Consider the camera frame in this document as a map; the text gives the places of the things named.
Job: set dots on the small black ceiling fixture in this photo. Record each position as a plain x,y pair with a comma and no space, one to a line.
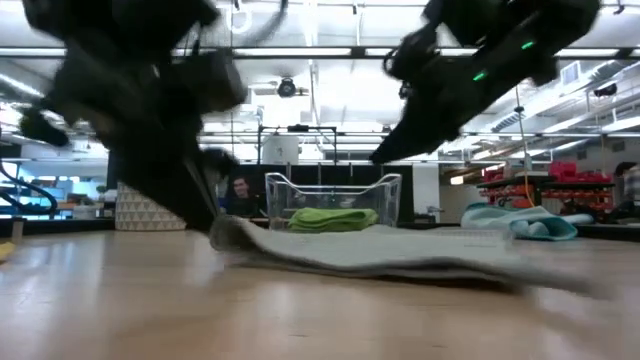
605,90

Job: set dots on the succulent in patterned white pot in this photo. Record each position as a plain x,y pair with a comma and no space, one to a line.
145,215

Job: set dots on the person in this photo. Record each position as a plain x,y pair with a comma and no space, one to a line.
629,190
241,190

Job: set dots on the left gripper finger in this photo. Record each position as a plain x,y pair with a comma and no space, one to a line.
170,190
217,162

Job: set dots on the clear plastic bin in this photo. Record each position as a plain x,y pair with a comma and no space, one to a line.
390,200

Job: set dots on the shelf with red bins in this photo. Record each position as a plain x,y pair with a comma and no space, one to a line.
575,185

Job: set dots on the round black ceiling camera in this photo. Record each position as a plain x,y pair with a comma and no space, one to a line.
287,88

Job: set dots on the light blue microfiber towel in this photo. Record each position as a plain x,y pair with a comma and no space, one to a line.
530,225

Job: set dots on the yellow microfiber towel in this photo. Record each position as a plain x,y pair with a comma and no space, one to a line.
5,250

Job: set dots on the grey waffle microfiber towel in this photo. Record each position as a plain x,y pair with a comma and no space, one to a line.
380,255

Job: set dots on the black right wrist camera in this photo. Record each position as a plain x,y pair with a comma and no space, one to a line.
412,55

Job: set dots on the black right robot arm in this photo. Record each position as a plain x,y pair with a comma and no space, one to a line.
525,30

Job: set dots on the green microfiber towel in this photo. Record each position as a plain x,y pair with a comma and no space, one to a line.
332,220

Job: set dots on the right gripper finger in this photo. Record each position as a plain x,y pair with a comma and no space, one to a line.
415,137

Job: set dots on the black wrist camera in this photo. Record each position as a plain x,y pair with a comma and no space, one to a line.
217,82
412,55

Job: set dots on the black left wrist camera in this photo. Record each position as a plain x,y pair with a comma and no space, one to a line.
217,82

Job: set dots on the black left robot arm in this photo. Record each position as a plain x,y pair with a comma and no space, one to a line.
125,25

